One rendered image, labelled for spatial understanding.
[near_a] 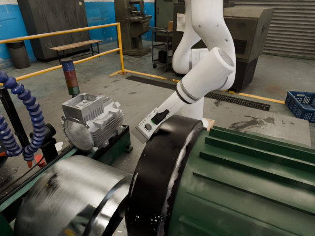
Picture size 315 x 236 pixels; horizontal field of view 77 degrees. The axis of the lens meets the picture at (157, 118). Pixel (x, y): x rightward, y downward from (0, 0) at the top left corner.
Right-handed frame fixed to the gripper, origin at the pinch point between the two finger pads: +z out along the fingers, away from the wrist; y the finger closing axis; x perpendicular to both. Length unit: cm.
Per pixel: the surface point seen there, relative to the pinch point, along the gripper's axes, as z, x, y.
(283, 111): 32, 136, -265
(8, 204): 37, -14, 40
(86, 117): 17.7, -19.1, 9.2
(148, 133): 6.7, 1.6, 2.0
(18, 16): 326, -392, -282
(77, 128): 33.9, -21.1, 4.8
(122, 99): 63, -26, -59
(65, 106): 19.6, -27.5, 10.7
